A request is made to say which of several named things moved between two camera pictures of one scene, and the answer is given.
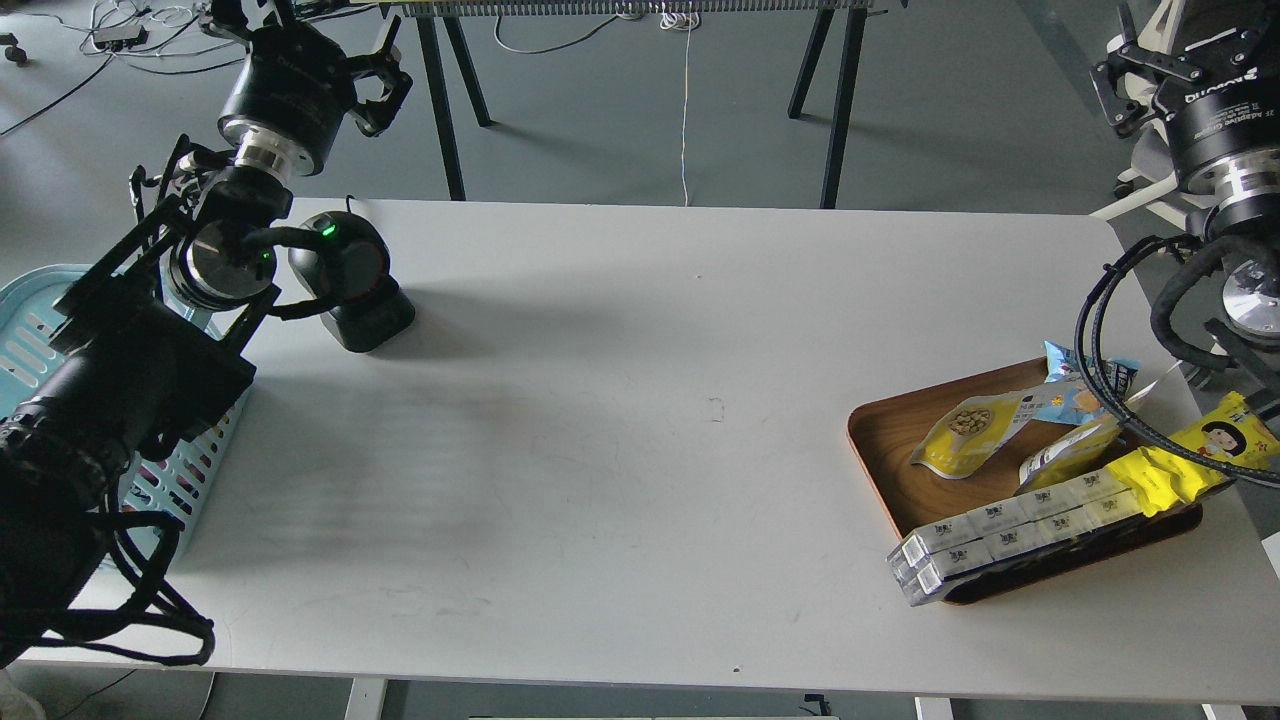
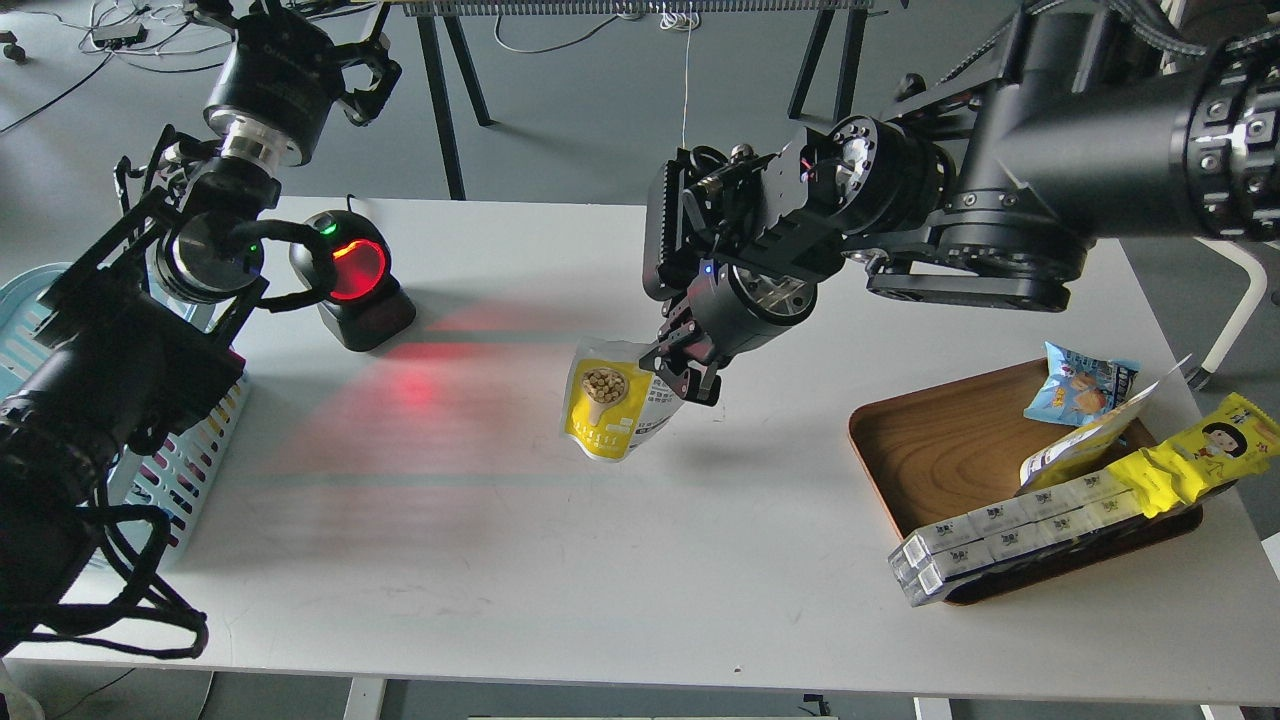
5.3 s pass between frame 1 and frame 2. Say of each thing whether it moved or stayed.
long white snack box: stayed
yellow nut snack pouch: moved
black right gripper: moved
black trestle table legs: stayed
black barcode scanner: stayed
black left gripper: stayed
